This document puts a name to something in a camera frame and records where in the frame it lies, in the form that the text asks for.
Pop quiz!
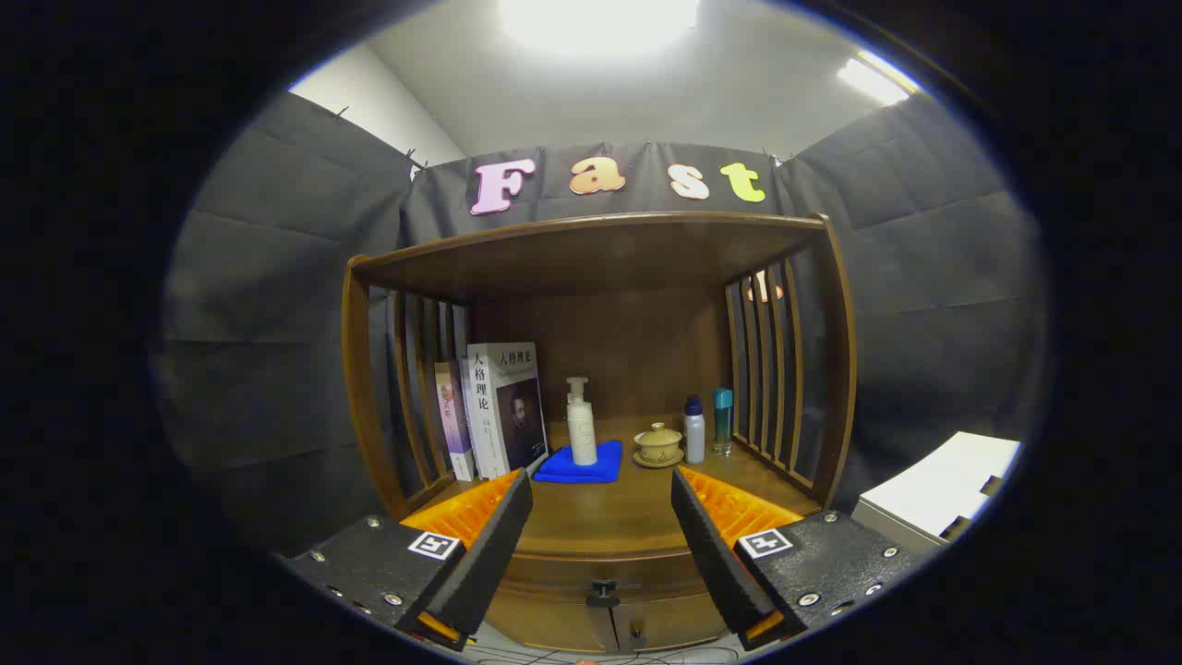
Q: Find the blue folded cloth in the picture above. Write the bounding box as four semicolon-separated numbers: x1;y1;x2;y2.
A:
533;440;623;485

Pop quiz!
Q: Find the thin purple book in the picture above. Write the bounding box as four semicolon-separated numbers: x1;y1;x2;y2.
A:
434;360;476;483

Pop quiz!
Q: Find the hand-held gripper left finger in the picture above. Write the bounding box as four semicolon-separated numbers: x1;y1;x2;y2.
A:
277;466;535;652

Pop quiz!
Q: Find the small ceiling light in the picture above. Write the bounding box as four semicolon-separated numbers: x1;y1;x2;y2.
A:
836;51;924;107

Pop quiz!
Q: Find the large ceiling light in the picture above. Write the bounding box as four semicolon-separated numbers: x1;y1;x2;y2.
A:
499;0;701;56

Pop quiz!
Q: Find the brown wooden drawer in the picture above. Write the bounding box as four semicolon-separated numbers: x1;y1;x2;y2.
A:
499;552;717;609

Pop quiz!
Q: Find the yellow lidded teacup with saucer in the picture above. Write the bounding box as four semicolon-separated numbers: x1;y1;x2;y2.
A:
633;422;685;469

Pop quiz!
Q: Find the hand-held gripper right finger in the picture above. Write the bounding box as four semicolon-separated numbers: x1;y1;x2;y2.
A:
670;465;929;652

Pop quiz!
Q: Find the white metal cabinet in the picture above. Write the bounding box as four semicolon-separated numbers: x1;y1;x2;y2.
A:
850;431;1023;555

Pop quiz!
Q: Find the white bottle with blue cap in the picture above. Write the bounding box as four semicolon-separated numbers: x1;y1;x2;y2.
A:
683;395;706;465

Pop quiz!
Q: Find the brown wooden cabinet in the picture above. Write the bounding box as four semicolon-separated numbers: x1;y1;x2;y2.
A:
342;212;858;655

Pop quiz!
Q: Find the white portrait cover book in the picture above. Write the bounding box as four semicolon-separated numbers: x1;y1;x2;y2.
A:
466;342;550;481

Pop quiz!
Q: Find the white pump bottle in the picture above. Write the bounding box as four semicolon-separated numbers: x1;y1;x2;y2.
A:
565;377;599;466

